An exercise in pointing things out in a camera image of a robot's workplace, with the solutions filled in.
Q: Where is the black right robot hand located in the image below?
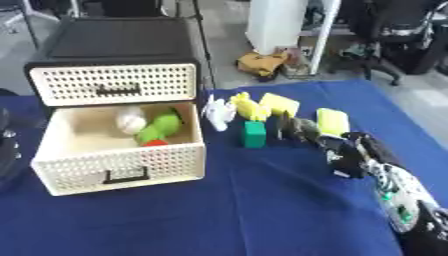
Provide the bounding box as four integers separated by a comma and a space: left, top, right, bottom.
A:
316, 131, 406, 179

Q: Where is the yellow-green sponge block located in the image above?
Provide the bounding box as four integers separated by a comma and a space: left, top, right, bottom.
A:
315, 107, 352, 138

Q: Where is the grey toy animal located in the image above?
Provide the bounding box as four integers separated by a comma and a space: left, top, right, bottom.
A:
274, 111, 322, 144

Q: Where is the yellow sponge block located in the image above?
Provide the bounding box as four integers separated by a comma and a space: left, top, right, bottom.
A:
257, 92, 301, 118

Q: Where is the green block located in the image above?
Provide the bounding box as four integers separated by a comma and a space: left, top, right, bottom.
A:
241, 120, 268, 149

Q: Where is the yellow soft toy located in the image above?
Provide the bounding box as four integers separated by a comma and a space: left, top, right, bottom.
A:
229, 91, 272, 122

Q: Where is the yellow bag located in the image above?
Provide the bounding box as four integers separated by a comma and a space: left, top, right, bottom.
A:
234, 50, 291, 83

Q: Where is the black office chair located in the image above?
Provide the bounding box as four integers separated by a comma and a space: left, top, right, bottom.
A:
327, 0, 448, 87

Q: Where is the white soft toy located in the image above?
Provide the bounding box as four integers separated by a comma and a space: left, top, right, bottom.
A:
201, 94, 238, 132

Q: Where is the white panel stand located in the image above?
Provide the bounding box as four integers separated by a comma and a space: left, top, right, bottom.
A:
243, 0, 343, 76

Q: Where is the black tripod leg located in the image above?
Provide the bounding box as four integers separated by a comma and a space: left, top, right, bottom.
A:
189, 0, 219, 90

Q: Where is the green soft toy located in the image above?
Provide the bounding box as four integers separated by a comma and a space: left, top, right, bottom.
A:
133, 107, 186, 148

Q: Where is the white ball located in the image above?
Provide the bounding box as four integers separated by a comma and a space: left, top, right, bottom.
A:
113, 106, 149, 136

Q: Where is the pale open pierced drawer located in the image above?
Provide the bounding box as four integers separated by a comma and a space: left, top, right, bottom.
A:
29, 100, 209, 197

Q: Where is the black drawer cabinet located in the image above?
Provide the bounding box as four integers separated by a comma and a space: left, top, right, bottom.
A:
22, 16, 205, 116

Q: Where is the pale closed pierced drawer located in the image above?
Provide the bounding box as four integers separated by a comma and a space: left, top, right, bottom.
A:
28, 63, 200, 108

